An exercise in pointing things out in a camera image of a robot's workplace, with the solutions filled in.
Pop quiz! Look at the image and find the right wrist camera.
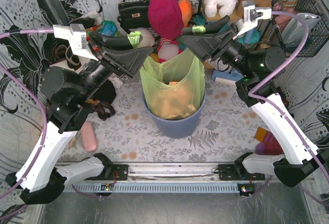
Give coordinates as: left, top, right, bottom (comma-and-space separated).
236, 0, 271, 37

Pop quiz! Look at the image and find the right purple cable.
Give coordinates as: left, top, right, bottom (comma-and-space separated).
248, 10, 329, 207

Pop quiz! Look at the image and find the purple cable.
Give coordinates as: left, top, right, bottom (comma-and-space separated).
0, 27, 114, 221
248, 10, 329, 207

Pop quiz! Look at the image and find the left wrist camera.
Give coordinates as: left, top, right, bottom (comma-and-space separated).
53, 24, 98, 61

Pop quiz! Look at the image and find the magenta cloth bag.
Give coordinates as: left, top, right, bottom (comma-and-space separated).
148, 0, 184, 40

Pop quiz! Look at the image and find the black leather handbag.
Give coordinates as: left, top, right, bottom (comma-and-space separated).
117, 0, 151, 33

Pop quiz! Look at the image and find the silver foil pouch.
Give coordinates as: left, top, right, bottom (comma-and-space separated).
281, 12, 321, 44

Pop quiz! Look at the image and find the blue trash bin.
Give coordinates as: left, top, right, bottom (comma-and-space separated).
142, 94, 206, 139

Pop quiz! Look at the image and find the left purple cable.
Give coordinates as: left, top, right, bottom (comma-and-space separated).
0, 27, 114, 221

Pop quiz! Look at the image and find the cream canvas tote bag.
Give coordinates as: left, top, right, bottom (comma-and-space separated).
50, 45, 88, 73

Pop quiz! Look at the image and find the green trash bag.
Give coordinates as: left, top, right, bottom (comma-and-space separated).
127, 25, 206, 121

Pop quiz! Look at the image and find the black hat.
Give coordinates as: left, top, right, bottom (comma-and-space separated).
70, 17, 96, 29

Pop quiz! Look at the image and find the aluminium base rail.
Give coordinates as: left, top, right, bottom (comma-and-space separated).
38, 161, 312, 194

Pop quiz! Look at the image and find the cream plush sheep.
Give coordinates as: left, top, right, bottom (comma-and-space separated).
127, 27, 155, 48

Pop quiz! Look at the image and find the blue handled mop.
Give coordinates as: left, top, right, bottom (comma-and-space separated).
211, 68, 244, 84

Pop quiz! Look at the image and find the teal cloth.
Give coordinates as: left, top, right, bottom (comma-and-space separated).
189, 15, 260, 45

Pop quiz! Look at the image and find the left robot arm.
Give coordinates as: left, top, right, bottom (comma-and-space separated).
5, 32, 153, 205

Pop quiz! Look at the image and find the brown patterned strap bag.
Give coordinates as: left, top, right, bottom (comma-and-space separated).
45, 98, 116, 121

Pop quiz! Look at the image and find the orange plush toy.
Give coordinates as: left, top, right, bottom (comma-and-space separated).
178, 0, 193, 27

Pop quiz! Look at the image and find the pink plush doll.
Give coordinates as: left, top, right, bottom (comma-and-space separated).
157, 37, 182, 63

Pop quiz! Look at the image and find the crumpled brown paper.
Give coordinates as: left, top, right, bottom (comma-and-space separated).
149, 82, 200, 120

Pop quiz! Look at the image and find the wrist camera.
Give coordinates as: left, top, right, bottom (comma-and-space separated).
236, 0, 271, 37
53, 24, 98, 61

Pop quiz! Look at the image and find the pink cylinder toy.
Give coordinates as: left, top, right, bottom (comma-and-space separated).
80, 121, 97, 153

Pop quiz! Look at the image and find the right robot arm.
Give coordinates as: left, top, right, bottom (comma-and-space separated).
180, 16, 328, 188

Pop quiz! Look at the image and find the wooden shelf rack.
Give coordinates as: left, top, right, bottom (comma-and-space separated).
197, 0, 275, 70

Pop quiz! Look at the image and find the black wire basket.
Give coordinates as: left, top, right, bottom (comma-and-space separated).
272, 0, 328, 58

